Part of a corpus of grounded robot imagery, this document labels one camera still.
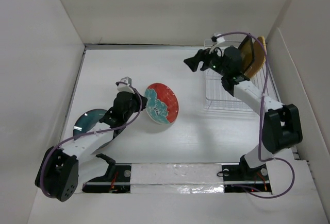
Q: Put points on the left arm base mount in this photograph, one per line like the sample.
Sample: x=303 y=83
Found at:
x=115 y=180

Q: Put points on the white wire dish rack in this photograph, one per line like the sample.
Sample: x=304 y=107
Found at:
x=218 y=99

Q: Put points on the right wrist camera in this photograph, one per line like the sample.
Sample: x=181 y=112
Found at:
x=217 y=39

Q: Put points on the grey-green round plate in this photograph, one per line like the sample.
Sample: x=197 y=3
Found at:
x=90 y=119

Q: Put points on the metal rail bar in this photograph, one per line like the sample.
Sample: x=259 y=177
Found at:
x=176 y=183

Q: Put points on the red teal floral plate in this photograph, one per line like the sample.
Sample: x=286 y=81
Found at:
x=162 y=104

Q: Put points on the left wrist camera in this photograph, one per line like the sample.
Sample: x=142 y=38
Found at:
x=124 y=85

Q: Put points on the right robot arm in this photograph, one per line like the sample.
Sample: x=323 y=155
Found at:
x=280 y=125

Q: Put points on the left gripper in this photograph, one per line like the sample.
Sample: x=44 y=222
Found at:
x=134 y=96

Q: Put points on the black yellow square plate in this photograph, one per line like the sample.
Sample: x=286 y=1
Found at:
x=246 y=48

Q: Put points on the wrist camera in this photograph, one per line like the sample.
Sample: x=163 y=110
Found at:
x=217 y=39
x=124 y=85

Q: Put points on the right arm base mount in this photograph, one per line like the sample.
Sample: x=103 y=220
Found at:
x=239 y=178

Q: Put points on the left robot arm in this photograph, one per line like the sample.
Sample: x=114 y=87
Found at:
x=58 y=175

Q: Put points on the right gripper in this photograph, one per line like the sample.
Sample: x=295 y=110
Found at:
x=193 y=62

